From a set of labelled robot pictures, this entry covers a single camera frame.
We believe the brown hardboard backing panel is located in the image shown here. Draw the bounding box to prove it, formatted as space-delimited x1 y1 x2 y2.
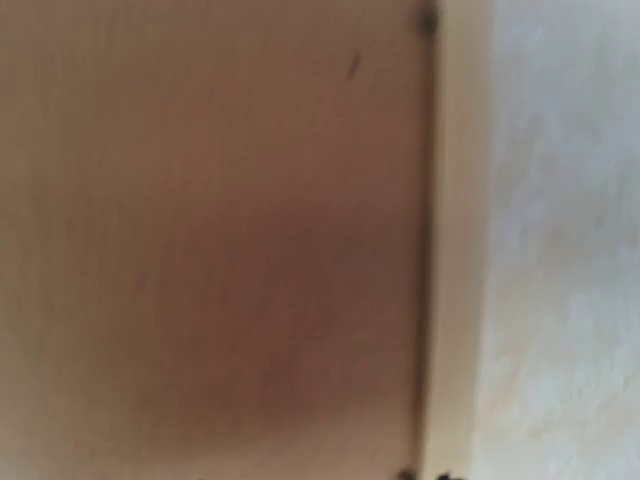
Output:
1 1 429 479

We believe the light wooden picture frame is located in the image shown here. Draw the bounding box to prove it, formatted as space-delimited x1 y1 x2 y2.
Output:
415 1 494 479

